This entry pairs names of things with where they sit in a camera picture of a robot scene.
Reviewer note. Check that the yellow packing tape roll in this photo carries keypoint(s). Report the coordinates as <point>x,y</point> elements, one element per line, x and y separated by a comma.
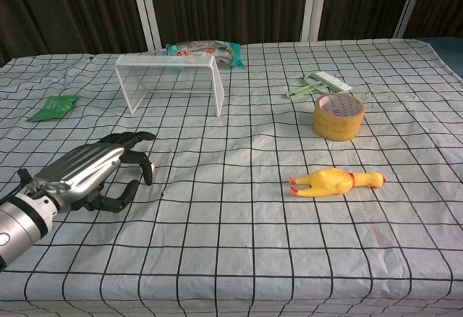
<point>338,117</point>

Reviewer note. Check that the green foil snack packet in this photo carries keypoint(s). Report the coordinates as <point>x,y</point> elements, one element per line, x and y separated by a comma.
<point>54,107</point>

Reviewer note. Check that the dark brown curtain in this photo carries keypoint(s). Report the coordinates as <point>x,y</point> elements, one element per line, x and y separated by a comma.
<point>231,2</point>

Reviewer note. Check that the white metal frame post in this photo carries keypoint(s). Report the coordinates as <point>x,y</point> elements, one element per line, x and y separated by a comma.
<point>314,4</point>
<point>408,4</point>
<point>144,7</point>

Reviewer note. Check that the white black grid tablecloth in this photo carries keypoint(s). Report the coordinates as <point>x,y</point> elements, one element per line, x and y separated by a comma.
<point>253,205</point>

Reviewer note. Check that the green white cleaning brush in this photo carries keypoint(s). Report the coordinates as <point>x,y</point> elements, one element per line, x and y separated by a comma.
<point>320,84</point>

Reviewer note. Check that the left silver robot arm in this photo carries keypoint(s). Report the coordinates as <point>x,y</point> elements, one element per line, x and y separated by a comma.
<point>18,223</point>

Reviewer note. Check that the yellow rubber chicken toy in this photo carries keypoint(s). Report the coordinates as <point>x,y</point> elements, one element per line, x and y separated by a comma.
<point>329,184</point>

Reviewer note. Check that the teal plastic snack bag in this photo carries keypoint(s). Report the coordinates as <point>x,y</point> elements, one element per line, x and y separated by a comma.
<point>206,52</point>

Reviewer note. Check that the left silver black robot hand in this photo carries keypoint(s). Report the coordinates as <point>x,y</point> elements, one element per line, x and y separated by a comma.
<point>85,172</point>

